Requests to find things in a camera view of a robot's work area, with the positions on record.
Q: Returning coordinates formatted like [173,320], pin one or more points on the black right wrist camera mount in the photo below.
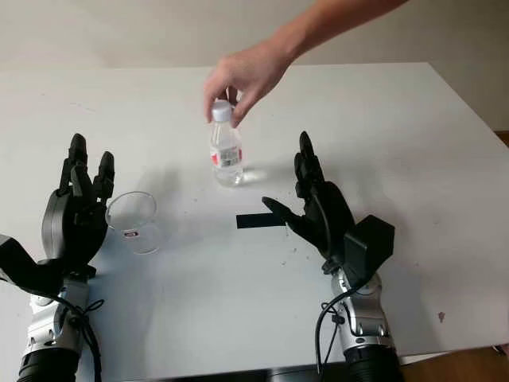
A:
[370,246]

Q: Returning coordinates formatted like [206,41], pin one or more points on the black tape strip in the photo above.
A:
[254,221]

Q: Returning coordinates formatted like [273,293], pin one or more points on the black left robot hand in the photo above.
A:
[67,223]

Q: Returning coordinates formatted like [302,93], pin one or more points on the bare person forearm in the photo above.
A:
[338,28]

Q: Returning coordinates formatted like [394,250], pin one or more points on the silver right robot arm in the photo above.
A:
[366,330]

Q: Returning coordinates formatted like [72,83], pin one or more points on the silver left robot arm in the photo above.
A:
[43,334]

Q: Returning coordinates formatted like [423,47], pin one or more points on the bare person hand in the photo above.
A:
[246,75]

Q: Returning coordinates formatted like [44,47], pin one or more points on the clear plastic cup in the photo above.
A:
[137,232]

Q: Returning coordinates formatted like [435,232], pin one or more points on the dark grey robot torso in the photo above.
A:
[294,376]

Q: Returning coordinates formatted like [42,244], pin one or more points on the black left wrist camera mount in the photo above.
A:
[24,266]

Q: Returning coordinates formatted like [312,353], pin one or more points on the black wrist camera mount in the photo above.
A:
[24,266]
[370,246]

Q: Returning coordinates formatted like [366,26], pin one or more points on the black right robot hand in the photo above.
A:
[336,215]

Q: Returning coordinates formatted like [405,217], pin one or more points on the clear water bottle red label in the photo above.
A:
[226,159]

